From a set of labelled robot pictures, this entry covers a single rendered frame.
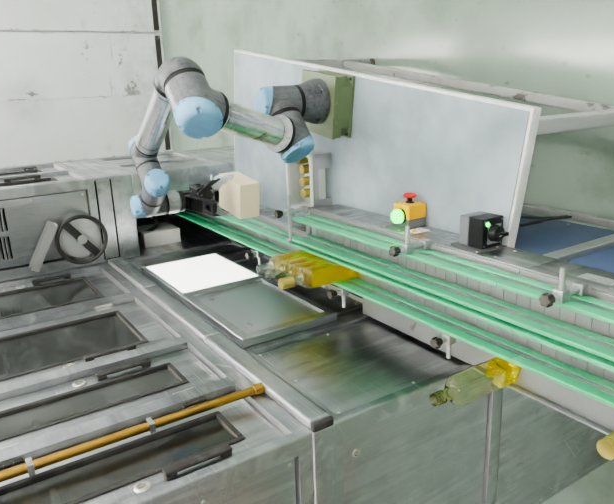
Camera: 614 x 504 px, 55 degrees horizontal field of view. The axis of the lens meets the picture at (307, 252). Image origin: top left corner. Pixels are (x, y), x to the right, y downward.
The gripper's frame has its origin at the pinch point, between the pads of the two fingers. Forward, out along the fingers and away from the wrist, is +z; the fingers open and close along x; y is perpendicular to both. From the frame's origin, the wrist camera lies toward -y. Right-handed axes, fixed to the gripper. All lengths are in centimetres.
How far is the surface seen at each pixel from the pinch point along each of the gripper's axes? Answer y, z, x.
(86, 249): 67, -37, 39
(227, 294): -8.9, -7.4, 33.0
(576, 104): -63, 91, -37
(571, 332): -119, 19, -2
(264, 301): -22.8, -0.3, 31.1
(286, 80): 25, 35, -35
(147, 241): 79, -6, 45
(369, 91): -26, 36, -38
